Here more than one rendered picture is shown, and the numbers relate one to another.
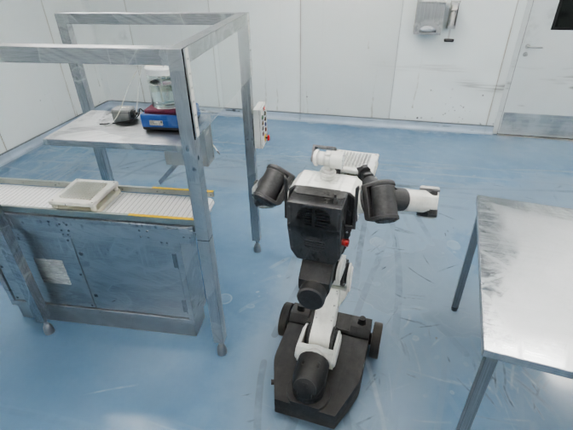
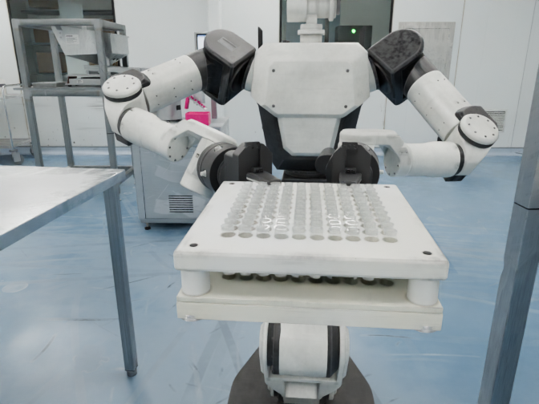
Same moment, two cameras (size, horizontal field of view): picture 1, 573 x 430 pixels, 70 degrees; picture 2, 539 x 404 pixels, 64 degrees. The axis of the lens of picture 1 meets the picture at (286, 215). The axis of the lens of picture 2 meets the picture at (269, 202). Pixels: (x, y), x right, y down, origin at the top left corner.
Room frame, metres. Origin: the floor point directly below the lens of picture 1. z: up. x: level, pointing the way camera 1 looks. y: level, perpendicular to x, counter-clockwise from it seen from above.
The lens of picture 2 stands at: (2.45, -0.52, 1.17)
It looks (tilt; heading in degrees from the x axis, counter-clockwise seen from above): 18 degrees down; 166
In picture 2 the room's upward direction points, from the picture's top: straight up
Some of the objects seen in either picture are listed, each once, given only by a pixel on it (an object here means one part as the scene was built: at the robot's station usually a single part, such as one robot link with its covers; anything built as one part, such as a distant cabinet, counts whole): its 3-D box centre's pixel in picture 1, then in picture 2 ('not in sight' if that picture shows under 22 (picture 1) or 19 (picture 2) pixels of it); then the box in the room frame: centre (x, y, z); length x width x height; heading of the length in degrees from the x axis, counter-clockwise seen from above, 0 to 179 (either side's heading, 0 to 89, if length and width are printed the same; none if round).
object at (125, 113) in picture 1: (125, 113); not in sight; (1.86, 0.74, 1.33); 0.12 x 0.07 x 0.06; 81
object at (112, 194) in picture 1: (87, 200); not in sight; (1.86, 1.04, 0.87); 0.24 x 0.24 x 0.02; 80
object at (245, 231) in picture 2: not in sight; (245, 260); (2.06, -0.44, 0.98); 0.01 x 0.01 x 0.07
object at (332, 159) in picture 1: (329, 161); (309, 11); (1.41, -0.17, 1.28); 0.10 x 0.07 x 0.09; 71
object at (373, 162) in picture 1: (352, 161); (308, 218); (2.00, -0.36, 1.00); 0.25 x 0.24 x 0.02; 71
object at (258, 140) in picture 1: (260, 124); not in sight; (2.58, 0.16, 1.00); 0.17 x 0.06 x 0.26; 171
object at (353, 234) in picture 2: not in sight; (351, 264); (2.09, -0.35, 0.98); 0.01 x 0.01 x 0.07
